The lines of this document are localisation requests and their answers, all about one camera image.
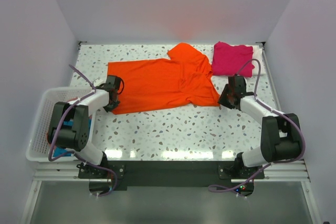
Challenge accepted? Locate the orange t-shirt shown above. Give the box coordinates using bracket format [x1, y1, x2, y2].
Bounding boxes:
[107, 43, 219, 114]

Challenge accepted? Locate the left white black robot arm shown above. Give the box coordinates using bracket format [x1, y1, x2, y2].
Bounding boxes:
[47, 75, 124, 178]

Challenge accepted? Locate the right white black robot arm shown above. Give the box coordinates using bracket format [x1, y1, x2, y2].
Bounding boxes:
[218, 75, 306, 178]

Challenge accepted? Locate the folded magenta t-shirt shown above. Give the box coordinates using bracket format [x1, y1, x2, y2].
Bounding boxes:
[212, 41, 253, 76]

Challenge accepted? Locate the folded white t-shirt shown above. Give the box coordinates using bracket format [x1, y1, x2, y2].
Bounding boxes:
[252, 45, 266, 76]

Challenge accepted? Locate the blue t-shirt in basket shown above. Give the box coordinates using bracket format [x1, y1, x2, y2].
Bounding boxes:
[55, 119, 91, 152]

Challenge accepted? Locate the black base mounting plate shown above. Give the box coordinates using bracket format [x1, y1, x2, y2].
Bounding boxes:
[77, 161, 265, 196]

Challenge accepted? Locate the white plastic laundry basket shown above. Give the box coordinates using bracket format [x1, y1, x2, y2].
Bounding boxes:
[26, 87, 91, 163]

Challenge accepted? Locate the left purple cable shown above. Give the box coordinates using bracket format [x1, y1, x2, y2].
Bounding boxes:
[48, 64, 119, 197]

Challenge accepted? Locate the purple cable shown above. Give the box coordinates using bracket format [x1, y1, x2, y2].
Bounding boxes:
[48, 64, 119, 197]
[208, 58, 307, 193]

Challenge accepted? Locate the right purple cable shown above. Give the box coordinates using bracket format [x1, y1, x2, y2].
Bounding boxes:
[208, 58, 307, 193]

